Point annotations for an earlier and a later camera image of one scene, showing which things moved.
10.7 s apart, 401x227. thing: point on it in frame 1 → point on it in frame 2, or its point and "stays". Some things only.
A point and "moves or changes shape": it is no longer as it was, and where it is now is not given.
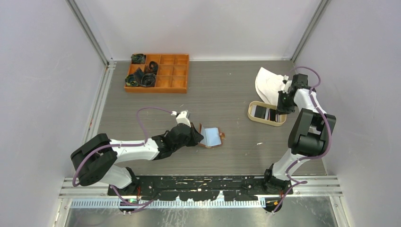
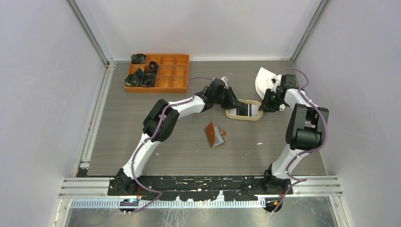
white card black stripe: (274, 116) → (252, 110)
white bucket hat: (268, 85) stays
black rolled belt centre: (153, 67) stays
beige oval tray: (261, 120) → (260, 112)
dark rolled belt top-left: (139, 58) stays
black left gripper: (196, 138) → (233, 103)
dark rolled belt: (135, 80) stays
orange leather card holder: (212, 136) moves or changes shape
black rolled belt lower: (148, 80) stays
